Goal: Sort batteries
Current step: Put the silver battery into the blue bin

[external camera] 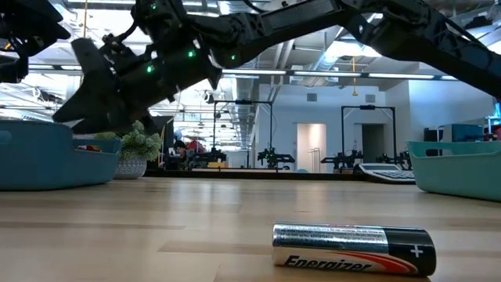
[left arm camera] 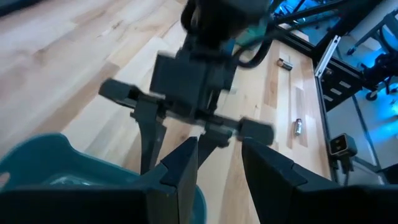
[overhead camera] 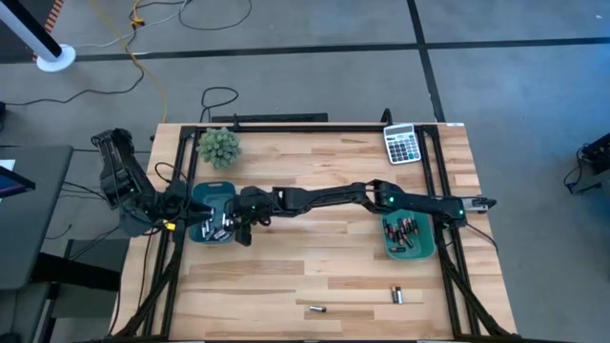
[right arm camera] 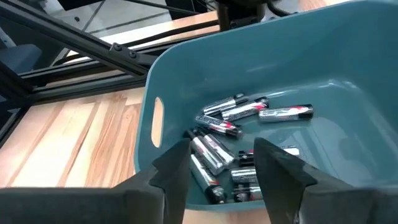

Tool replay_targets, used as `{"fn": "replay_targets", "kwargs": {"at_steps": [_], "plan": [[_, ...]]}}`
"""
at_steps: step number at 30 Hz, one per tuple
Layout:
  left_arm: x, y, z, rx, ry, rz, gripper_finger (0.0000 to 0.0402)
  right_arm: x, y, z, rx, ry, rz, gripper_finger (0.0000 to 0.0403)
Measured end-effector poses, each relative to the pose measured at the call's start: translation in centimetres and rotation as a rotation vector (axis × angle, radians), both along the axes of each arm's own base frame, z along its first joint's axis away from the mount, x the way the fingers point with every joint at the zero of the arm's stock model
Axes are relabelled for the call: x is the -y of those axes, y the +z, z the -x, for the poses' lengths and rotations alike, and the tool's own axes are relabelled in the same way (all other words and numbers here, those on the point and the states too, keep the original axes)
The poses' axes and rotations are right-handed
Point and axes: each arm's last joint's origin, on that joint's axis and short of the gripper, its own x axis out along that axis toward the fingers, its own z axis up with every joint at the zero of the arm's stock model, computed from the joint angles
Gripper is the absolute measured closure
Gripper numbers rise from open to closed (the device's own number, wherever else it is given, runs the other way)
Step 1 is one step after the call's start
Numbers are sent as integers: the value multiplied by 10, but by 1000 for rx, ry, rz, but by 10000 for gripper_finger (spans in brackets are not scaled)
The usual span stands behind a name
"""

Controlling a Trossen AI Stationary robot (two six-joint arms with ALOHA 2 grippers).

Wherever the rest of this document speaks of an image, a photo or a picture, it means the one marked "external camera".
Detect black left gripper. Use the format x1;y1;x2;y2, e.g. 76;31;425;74
0;0;72;85

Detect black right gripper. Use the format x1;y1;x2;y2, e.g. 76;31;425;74
52;32;223;136

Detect silver Energizer battery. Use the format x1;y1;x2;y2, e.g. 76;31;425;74
271;222;438;278

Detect green succulent in patterned pot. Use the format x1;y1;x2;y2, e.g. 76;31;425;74
92;119;163;181

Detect person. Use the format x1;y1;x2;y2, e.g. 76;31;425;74
173;139;189;170
186;139;207;154

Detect teal plastic bin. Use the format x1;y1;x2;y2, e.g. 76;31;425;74
406;139;501;204
0;119;124;192

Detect white door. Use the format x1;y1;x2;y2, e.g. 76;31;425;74
296;123;328;174

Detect long LED light bar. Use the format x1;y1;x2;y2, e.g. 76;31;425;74
0;62;459;83

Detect white desk calculator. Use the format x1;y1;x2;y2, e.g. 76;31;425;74
352;162;417;186

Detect blue computer monitor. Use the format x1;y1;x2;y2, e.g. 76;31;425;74
424;124;485;144

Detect black background station frame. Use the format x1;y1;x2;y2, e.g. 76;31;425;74
340;104;397;173
212;99;274;170

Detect silver ventilation duct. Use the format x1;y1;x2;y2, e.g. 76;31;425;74
232;66;262;148
303;23;383;88

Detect black aluminium table frame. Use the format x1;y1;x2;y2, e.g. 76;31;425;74
143;167;363;183

